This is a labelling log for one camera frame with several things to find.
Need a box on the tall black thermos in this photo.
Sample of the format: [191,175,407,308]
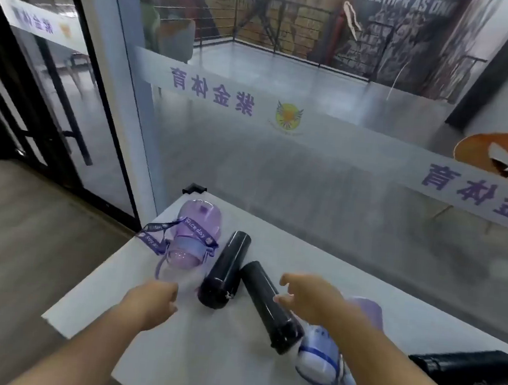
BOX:
[405,342,508,385]

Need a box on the person's right forearm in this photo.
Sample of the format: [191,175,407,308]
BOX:
[317,309,484,385]

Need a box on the black tumbler with strap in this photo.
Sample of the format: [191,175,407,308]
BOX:
[195,228,253,312]

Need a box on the white table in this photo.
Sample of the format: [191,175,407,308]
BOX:
[36,181,508,385]

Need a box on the grey upholstered chair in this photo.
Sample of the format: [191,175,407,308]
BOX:
[153,15,197,66]

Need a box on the person's left forearm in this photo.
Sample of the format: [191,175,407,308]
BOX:
[8,285,150,385]

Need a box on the black table corner bracket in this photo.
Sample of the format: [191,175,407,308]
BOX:
[181,182,208,197]

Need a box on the person's left hand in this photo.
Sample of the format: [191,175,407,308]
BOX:
[118,277,181,335]

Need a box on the white bottle blue rim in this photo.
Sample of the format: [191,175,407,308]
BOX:
[295,323,346,385]

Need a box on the purple cartoon kids bottle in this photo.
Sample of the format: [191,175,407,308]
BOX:
[132,193,224,284]

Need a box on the orange shell chair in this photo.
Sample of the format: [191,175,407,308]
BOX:
[428,127,508,237]

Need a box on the lilac printed bottle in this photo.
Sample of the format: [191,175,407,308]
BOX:
[335,295,388,385]

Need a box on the person's right hand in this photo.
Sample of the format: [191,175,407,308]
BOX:
[271,270,360,335]

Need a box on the frosted window band purple print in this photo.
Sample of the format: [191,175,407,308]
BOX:
[121,45,508,231]

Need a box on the black metal railing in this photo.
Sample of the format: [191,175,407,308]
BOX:
[130,0,494,93]

